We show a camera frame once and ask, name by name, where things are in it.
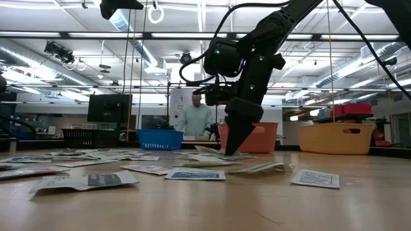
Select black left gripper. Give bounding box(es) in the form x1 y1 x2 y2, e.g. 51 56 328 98
100 0 144 21

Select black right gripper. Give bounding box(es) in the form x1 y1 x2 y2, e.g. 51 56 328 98
223 96 265 157

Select orange plastic bin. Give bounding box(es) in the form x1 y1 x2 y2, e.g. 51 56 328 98
218 121 279 154

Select black overhead crossbar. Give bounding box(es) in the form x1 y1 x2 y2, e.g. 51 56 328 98
0 30 411 42

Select plain white bandage wrapper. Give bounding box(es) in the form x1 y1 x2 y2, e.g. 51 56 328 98
175 153 225 162
173 161 241 168

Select person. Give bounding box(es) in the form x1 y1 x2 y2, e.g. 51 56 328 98
175 94 215 137

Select blue plastic bin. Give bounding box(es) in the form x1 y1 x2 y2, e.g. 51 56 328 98
137 128 184 151

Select small dark screen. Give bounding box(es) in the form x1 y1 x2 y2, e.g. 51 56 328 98
141 114 170 130

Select white packet with boxed print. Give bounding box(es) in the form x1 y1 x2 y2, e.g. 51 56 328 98
289 169 340 189

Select white grey antiseptic towelette packet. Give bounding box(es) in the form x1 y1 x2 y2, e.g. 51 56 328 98
48 150 86 157
28 169 141 200
130 155 161 162
85 153 129 160

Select white orange ointment packet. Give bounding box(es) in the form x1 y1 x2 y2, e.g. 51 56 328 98
53 159 116 168
120 164 173 176
0 166 71 180

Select yellow plastic bin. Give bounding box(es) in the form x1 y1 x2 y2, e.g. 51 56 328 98
297 123 376 155

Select black monitor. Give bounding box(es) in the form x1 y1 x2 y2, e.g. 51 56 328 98
87 93 133 123

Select red storage bins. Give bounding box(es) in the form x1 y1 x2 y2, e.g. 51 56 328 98
333 102 372 116

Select black mesh basket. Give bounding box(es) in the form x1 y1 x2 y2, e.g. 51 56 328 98
60 128 120 149

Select red object on rack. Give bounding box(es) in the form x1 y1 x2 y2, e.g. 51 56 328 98
372 130 392 148

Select packets in orange bin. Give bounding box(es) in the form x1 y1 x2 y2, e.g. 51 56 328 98
0 162 25 171

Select silver ventilation duct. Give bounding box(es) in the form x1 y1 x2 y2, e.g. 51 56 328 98
314 41 405 89
107 8 160 67
0 44 87 86

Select white cable loop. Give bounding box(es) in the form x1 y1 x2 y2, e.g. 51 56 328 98
147 4 165 24

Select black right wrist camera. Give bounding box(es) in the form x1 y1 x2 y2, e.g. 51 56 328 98
204 82 239 107

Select black hanging cable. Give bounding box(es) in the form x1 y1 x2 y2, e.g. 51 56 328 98
136 0 149 129
121 8 133 96

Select black background rig frame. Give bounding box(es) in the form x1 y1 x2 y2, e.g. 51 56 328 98
166 81 219 142

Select black overhead camera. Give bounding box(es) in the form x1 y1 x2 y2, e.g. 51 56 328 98
179 51 193 65

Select black ceiling camera cluster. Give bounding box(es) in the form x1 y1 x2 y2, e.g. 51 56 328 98
44 40 76 65

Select dark wall shelf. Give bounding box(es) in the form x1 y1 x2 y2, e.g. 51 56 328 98
313 112 375 124

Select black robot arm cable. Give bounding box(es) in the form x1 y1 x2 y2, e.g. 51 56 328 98
332 0 411 101

